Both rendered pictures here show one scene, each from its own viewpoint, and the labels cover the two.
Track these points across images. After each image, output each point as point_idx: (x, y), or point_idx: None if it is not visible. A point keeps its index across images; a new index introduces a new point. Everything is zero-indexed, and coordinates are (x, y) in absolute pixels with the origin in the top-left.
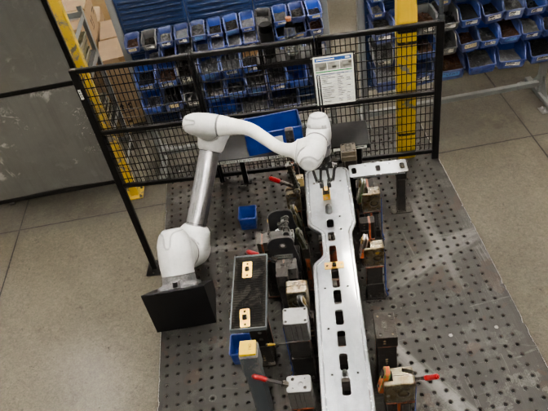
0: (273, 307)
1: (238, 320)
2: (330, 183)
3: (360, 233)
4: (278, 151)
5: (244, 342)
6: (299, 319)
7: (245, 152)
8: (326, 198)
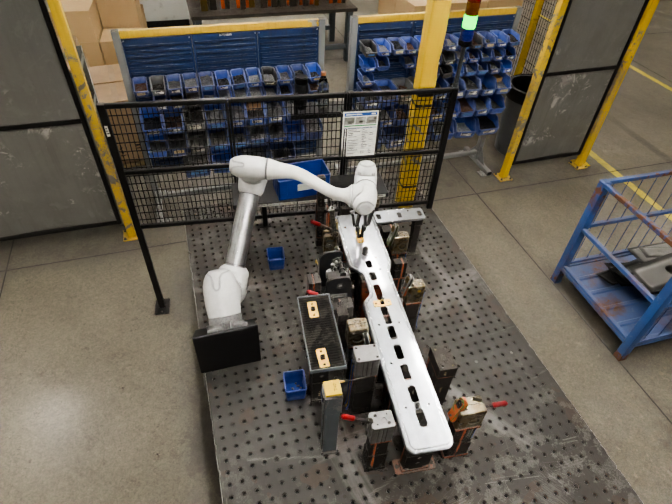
0: None
1: (316, 360)
2: (366, 227)
3: (393, 273)
4: (333, 195)
5: (328, 382)
6: (372, 356)
7: (275, 197)
8: (361, 241)
